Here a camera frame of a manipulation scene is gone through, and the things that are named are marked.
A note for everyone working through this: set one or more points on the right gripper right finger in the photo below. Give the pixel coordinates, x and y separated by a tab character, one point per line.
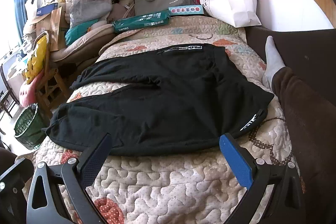
285	205

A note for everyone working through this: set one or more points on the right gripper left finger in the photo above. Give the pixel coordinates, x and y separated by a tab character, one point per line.
45	203

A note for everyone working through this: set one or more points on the black pants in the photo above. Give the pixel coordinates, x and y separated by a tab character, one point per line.
173	100

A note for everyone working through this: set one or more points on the clear plastic clothing bag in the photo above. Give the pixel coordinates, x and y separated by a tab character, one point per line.
81	11

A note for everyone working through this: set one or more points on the green mesh waste basket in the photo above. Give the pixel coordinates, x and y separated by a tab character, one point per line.
28	127

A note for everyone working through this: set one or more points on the brown trouser leg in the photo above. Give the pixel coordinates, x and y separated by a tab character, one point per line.
311	125

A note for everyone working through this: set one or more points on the wooden chair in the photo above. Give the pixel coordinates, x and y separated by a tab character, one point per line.
50	90

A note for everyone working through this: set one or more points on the pink cushion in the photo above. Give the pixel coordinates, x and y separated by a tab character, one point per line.
27	91

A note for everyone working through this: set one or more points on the yellow plush toy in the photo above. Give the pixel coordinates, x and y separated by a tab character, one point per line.
35	63

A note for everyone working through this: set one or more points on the grey sock foot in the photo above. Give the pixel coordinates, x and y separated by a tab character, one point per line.
274	62

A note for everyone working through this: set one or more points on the beige lounge cushion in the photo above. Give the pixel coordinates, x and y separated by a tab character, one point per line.
85	47

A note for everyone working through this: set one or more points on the teal folded cloth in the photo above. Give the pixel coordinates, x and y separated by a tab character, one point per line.
78	31

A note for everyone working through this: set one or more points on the brown paper bag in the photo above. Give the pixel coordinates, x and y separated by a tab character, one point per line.
58	29

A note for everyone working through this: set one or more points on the blue cardboard box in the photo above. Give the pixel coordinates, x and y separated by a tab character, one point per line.
46	9

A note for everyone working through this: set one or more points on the green paper ream package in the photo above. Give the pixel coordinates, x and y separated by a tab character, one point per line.
143	21

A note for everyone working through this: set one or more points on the light blue toy box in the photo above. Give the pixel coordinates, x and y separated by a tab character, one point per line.
186	10

